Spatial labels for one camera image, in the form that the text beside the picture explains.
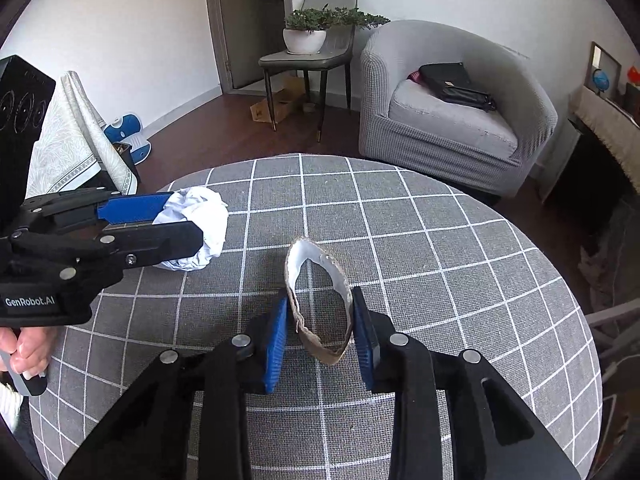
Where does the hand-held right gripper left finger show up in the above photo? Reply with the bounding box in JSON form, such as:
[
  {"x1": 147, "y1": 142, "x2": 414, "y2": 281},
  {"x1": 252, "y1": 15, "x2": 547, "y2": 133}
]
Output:
[{"x1": 57, "y1": 296, "x2": 290, "y2": 480}]

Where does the beige lace cloth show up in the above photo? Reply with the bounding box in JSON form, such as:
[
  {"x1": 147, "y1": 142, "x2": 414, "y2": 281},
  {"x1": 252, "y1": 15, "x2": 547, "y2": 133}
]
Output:
[{"x1": 575, "y1": 85, "x2": 640, "y2": 186}]

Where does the grey door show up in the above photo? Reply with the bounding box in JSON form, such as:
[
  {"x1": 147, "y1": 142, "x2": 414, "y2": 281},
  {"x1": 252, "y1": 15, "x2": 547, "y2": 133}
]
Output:
[{"x1": 202, "y1": 0, "x2": 293, "y2": 95}]

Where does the person's left hand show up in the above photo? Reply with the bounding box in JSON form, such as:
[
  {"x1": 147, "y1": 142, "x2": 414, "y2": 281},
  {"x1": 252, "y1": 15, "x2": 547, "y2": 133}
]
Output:
[{"x1": 0, "y1": 326, "x2": 58, "y2": 378}]

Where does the grey armchair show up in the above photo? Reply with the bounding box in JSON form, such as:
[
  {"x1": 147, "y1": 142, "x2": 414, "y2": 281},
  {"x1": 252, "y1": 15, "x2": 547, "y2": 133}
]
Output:
[{"x1": 359, "y1": 20, "x2": 558, "y2": 198}]

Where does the open cardboard box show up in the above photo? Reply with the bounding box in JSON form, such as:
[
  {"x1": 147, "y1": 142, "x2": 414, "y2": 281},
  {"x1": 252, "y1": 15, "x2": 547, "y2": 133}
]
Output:
[{"x1": 250, "y1": 77, "x2": 307, "y2": 123}]

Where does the pale green patterned tablecloth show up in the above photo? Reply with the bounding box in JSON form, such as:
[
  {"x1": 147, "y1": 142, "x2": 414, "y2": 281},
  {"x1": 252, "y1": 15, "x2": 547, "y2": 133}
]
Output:
[{"x1": 30, "y1": 71, "x2": 139, "y2": 196}]

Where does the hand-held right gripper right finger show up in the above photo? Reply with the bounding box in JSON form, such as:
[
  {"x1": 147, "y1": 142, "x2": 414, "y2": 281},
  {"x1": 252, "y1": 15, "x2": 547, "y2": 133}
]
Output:
[{"x1": 350, "y1": 285, "x2": 583, "y2": 480}]

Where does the blue white slipper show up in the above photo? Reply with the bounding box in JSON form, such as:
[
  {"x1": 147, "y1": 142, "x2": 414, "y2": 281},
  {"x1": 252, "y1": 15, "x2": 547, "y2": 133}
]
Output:
[
  {"x1": 103, "y1": 114, "x2": 143, "y2": 143},
  {"x1": 120, "y1": 135, "x2": 152, "y2": 163}
]

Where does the dark cabinet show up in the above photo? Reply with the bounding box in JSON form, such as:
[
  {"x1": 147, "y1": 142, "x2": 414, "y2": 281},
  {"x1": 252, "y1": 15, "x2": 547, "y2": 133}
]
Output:
[{"x1": 565, "y1": 115, "x2": 640, "y2": 241}]

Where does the grey dining chair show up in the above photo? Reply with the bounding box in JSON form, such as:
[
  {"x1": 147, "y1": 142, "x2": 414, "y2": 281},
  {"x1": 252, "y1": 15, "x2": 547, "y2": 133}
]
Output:
[{"x1": 258, "y1": 0, "x2": 358, "y2": 132}]

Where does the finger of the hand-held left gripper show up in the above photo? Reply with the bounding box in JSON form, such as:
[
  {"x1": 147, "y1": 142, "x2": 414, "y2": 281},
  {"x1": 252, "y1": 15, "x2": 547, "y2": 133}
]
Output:
[
  {"x1": 10, "y1": 220, "x2": 203, "y2": 271},
  {"x1": 20, "y1": 189, "x2": 173, "y2": 233}
]

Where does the black leather handbag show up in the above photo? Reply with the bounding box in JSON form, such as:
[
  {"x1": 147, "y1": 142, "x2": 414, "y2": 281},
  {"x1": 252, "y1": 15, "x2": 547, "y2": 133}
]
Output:
[{"x1": 439, "y1": 85, "x2": 498, "y2": 112}]

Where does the picture frame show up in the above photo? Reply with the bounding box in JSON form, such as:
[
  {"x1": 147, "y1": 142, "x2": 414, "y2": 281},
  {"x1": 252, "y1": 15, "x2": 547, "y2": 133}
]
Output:
[{"x1": 587, "y1": 41, "x2": 622, "y2": 96}]

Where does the grey checked tablecloth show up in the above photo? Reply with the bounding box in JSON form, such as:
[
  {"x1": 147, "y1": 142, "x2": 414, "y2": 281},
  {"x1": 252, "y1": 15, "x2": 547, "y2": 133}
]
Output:
[{"x1": 27, "y1": 152, "x2": 603, "y2": 480}]

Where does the grey board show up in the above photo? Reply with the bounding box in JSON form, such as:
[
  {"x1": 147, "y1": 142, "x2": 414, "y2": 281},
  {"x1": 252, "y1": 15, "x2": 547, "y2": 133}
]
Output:
[{"x1": 537, "y1": 115, "x2": 583, "y2": 203}]

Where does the cardboard tape ring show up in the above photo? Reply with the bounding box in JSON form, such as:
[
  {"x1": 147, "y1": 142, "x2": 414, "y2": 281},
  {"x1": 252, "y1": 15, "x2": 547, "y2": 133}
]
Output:
[{"x1": 285, "y1": 238, "x2": 357, "y2": 366}]

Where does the white paper ball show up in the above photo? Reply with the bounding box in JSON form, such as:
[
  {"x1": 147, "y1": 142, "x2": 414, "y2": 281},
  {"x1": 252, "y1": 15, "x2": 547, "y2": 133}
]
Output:
[{"x1": 152, "y1": 186, "x2": 230, "y2": 272}]

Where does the potted plant white pot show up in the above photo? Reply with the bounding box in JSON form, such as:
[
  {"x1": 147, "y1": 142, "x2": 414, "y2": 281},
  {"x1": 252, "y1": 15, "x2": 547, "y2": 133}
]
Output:
[{"x1": 282, "y1": 6, "x2": 391, "y2": 55}]

